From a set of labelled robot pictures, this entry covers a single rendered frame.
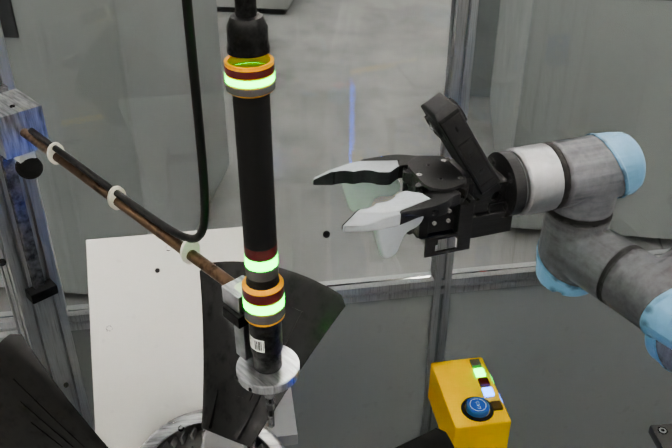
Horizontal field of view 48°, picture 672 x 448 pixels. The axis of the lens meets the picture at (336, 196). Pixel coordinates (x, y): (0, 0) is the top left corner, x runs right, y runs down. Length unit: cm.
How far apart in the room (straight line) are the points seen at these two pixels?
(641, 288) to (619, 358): 128
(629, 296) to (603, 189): 12
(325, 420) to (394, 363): 24
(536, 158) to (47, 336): 106
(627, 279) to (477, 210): 17
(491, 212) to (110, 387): 70
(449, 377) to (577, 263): 57
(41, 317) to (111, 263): 32
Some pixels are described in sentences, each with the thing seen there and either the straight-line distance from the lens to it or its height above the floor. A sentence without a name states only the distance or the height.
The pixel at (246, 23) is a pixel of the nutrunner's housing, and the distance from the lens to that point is 64.
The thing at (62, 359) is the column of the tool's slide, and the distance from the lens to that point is 164.
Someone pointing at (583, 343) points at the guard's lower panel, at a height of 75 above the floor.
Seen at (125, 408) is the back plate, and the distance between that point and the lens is 127.
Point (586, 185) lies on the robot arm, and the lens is 85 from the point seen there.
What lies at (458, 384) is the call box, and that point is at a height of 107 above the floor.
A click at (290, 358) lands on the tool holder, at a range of 86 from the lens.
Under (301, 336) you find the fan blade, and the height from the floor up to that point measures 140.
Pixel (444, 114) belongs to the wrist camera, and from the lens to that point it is 75.
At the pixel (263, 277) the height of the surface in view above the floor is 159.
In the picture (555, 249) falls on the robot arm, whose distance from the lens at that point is 91.
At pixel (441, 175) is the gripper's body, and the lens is 78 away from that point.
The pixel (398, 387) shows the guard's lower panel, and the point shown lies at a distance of 195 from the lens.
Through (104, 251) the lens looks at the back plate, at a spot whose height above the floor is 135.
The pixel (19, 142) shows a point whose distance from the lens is 125.
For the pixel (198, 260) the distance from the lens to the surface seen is 88.
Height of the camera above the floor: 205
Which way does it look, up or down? 31 degrees down
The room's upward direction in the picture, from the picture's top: straight up
